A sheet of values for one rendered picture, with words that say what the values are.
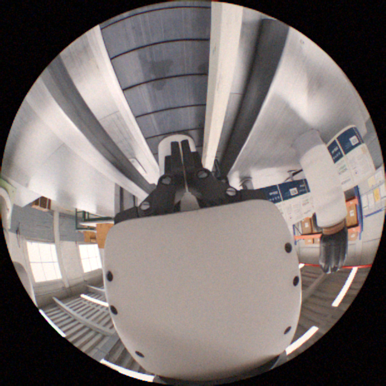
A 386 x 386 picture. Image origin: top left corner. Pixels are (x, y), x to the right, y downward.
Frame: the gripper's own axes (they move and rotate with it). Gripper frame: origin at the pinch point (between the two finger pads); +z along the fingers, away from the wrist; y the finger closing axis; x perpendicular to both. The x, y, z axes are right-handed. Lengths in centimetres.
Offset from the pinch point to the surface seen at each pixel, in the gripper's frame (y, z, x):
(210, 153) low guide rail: 3.4, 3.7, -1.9
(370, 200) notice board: 424, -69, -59
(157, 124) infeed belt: -2.2, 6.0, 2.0
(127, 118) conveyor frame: -5.3, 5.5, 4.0
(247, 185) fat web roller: 17.8, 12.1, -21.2
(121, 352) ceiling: -194, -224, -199
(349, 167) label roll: 41.1, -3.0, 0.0
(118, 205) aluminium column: -15.8, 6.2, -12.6
